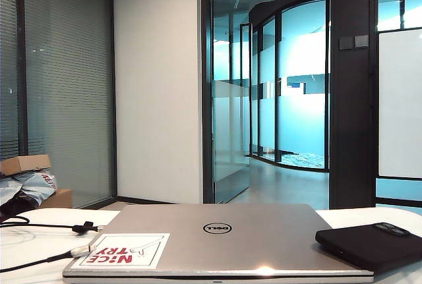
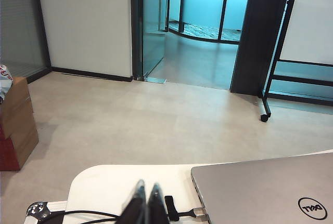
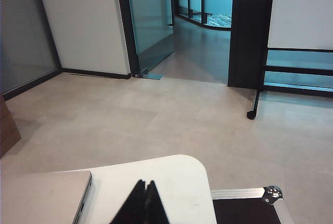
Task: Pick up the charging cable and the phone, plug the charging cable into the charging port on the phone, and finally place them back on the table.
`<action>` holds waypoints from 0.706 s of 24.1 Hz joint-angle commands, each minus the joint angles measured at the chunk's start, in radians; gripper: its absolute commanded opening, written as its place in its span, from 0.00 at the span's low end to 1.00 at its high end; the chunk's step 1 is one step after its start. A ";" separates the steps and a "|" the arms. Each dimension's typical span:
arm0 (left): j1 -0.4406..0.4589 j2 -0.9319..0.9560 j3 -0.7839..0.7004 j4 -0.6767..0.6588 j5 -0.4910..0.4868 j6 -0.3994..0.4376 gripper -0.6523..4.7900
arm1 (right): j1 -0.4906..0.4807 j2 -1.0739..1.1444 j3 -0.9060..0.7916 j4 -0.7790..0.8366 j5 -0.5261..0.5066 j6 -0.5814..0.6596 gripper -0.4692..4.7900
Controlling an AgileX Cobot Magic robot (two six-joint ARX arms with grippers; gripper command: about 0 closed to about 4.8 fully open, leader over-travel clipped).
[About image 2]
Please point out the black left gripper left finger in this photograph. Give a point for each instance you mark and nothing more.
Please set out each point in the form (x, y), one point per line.
(135, 204)

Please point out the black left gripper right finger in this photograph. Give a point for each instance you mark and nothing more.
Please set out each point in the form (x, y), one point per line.
(157, 207)

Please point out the silver Dell laptop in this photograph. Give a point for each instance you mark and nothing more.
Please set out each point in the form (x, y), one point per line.
(260, 187)

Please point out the red box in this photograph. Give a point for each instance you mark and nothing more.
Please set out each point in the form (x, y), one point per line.
(7, 153)

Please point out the large brown cardboard box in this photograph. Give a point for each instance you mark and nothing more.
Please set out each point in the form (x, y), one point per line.
(19, 109)

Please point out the grey mailer bag red print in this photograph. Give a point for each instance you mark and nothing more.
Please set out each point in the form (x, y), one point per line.
(4, 78)

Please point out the whiteboard on black rolling stand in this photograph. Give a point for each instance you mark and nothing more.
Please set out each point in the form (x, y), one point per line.
(312, 13)

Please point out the silver metal bracket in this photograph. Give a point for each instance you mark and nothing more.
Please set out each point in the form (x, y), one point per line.
(39, 208)

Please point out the glass door black frame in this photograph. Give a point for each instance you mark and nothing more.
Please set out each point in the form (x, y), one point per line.
(153, 39)

